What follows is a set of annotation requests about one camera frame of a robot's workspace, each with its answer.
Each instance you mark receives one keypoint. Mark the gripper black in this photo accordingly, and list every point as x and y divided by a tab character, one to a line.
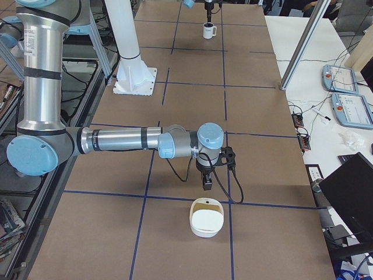
203	168
208	6

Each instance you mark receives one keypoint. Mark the white mug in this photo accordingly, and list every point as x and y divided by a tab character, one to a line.
209	30

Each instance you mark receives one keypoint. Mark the orange black usb hub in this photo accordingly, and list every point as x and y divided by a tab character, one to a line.
297	120

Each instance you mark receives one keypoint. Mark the black white marker pen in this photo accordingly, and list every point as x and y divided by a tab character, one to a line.
318	112

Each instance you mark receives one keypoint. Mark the black computer monitor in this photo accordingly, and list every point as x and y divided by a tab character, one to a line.
349	191

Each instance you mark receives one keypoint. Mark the upper teach pendant tablet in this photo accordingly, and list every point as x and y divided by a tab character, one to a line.
339	79

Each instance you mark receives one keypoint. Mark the teach pendant tablet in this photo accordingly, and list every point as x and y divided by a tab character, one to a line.
352	110
339	79

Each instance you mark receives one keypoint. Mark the crumpled white tissue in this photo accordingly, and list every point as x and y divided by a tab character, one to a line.
352	140

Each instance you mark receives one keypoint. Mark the lower teach pendant tablet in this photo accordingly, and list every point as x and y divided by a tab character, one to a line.
352	110

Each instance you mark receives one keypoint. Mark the stack of books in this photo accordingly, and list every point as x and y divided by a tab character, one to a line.
12	227

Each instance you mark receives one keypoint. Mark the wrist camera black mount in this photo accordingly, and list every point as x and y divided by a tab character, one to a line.
227	158

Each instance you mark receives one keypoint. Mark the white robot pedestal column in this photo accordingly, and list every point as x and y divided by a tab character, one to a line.
134	77

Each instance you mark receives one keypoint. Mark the aluminium frame post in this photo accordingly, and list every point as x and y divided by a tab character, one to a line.
316	16

